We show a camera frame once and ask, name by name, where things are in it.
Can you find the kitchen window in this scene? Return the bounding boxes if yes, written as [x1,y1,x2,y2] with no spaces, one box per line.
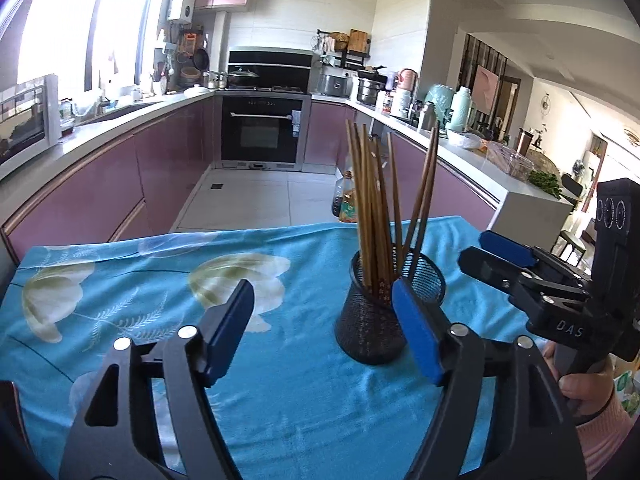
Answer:
[17,0,166,98]

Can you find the pink base cabinet peninsula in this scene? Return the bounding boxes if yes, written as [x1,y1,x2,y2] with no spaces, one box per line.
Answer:
[302,95,573,251]

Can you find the black range hood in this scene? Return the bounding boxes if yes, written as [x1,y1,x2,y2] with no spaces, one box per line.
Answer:
[227,47,312,88]

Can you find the pink wall picture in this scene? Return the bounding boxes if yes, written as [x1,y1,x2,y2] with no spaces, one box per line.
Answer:
[472,66,501,116]

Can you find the dark slatted partition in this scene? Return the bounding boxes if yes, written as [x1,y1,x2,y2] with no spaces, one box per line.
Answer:
[460,34,508,131]

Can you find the black built-in oven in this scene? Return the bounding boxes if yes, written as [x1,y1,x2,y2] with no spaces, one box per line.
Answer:
[220,96,305,166]

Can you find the yellow cooking oil bottle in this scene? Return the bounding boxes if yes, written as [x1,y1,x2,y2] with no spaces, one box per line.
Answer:
[340,187,358,223]

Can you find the kitchen sink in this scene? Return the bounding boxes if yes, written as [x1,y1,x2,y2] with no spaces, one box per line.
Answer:
[75,100,166,126]

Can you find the clear plastic container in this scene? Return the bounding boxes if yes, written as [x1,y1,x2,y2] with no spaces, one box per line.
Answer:
[486,141,535,181]

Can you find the mint green electric kettle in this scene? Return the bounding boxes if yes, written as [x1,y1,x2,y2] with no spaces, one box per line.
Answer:
[425,84,456,121]

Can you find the green leafy vegetables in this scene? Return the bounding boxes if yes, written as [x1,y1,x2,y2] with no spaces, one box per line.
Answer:
[527,171,563,198]

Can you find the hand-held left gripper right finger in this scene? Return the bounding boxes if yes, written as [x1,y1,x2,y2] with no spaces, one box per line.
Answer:
[392,280,586,480]

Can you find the blue floral tablecloth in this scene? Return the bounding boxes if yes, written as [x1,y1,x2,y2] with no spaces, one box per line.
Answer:
[0,216,551,480]

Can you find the pink base cabinets with sink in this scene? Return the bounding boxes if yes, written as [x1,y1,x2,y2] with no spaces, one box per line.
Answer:
[0,91,221,266]

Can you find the black lidded wok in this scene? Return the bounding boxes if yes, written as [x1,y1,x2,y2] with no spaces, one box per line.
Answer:
[227,67,261,86]

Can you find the gas hob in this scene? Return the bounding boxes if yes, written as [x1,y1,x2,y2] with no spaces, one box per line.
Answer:
[224,85,308,96]

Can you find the person's right hand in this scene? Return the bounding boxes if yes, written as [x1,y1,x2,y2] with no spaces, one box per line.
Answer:
[542,342,616,417]

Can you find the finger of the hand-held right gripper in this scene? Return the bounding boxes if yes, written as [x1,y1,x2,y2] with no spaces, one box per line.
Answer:
[458,246,592,316]
[478,231,593,286]

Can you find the brown door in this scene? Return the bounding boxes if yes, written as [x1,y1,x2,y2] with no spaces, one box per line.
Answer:
[500,76,521,136]

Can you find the black wall rack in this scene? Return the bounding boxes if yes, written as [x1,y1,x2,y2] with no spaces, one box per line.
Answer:
[317,30,371,71]

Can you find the mint green thermos flask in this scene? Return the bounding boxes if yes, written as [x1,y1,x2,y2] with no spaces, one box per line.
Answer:
[446,86,473,133]

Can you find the dark sauce bottle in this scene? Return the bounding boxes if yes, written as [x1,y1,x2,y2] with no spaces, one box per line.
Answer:
[331,170,348,217]

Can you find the steel steamer pot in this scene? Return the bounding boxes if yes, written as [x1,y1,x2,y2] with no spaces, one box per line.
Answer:
[356,80,387,106]

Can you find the black mesh utensil holder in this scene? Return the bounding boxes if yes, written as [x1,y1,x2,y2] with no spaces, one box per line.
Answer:
[335,245,447,366]

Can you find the bundle of wooden chopsticks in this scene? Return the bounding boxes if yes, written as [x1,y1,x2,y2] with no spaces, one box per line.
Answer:
[345,119,441,306]

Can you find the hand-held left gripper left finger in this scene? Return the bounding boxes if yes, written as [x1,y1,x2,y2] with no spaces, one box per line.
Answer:
[60,280,255,480]

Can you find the white microwave oven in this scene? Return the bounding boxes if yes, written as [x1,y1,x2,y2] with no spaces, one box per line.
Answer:
[0,74,62,181]

